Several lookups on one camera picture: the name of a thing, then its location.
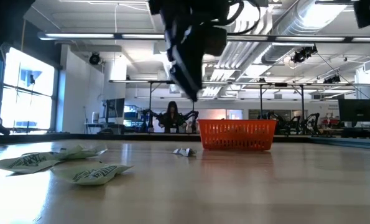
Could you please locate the overhead led light bar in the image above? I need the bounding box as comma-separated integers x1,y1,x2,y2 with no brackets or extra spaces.
37,30,370,44

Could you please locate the orange plastic basket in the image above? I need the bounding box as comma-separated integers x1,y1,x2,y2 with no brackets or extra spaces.
198,119,278,152

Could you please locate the black aluminium table frame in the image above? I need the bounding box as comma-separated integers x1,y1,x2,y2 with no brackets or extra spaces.
0,116,370,151

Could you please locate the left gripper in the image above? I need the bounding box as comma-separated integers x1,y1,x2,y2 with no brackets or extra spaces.
149,0,231,102

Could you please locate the black computer monitor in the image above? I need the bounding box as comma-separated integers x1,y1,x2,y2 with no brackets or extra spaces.
105,98,126,119
338,98,370,123

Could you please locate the large window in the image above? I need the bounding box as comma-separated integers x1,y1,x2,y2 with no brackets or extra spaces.
0,46,58,135

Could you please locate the person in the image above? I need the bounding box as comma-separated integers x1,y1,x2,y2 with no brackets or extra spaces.
157,100,188,134

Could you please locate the black background rig frame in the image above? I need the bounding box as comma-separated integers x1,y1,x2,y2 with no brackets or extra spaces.
109,79,198,134
234,81,306,135

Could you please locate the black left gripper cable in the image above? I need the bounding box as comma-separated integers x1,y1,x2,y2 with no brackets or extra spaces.
224,0,262,35

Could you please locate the silver ventilation duct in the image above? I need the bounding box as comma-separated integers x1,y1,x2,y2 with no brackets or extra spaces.
261,0,349,65

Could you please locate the black ceiling camera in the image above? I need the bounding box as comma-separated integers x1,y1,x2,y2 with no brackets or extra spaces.
323,74,341,85
290,45,318,64

